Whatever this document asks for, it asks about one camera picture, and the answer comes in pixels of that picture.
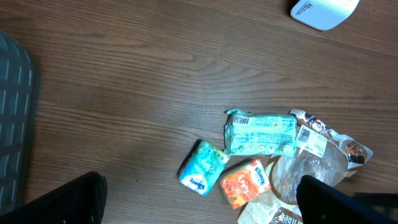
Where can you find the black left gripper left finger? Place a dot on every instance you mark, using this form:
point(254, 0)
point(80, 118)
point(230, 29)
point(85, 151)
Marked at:
point(82, 200)

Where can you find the white barcode scanner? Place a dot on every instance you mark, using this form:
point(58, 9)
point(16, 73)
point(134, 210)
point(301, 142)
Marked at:
point(323, 14)

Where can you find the brown clear snack pouch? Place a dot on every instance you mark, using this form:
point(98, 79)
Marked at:
point(322, 153)

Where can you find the dark grey plastic basket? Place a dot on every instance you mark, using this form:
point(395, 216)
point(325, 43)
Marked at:
point(16, 90)

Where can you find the orange Kleenex tissue pack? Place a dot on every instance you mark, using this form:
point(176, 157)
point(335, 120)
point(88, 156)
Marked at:
point(244, 183)

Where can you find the blue-green tissue pack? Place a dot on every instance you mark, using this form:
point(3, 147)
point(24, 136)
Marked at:
point(203, 168)

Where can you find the teal wet wipes pack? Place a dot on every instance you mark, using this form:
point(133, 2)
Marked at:
point(247, 134)

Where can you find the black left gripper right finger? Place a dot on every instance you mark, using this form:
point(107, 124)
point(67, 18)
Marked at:
point(321, 203)

